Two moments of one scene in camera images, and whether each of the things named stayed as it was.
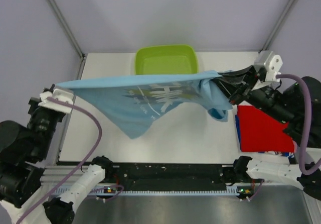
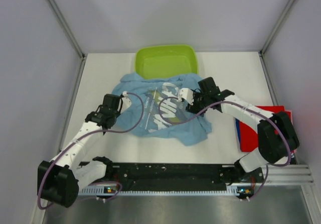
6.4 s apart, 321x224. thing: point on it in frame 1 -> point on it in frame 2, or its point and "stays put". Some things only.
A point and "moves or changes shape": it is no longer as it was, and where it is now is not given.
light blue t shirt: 137,102 moves or changes shape
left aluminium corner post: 64,23 stays put
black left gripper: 34,104 -> 118,112
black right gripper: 248,74 -> 193,108
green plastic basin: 166,60 stays put
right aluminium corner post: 288,7 stays put
